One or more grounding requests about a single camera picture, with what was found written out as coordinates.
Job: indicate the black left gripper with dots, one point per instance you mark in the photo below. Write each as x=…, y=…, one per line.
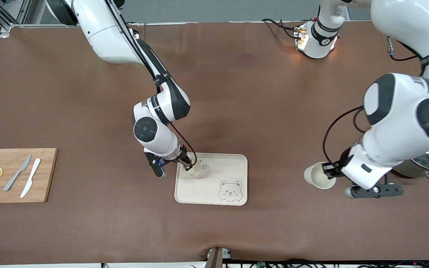
x=336, y=168

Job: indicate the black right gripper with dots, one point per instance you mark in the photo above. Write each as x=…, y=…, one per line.
x=183, y=159

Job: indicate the white plastic cup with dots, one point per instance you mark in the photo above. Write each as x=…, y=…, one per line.
x=315, y=178
x=196, y=172

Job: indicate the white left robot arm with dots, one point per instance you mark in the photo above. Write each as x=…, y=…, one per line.
x=397, y=141

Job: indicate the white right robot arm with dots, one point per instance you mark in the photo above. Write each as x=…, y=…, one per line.
x=102, y=33

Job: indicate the cream tray with bear print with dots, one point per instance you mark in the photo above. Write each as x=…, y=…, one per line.
x=207, y=186

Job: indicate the brown table cover sheet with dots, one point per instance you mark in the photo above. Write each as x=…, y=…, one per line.
x=274, y=111

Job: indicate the wooden cutting board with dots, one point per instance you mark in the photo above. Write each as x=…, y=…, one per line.
x=45, y=186

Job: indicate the white plastic knife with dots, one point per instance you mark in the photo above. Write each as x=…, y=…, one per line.
x=32, y=175

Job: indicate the grey plastic knife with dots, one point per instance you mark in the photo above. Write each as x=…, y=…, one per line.
x=9, y=184

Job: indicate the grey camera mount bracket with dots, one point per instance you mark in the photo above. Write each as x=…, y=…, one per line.
x=214, y=260

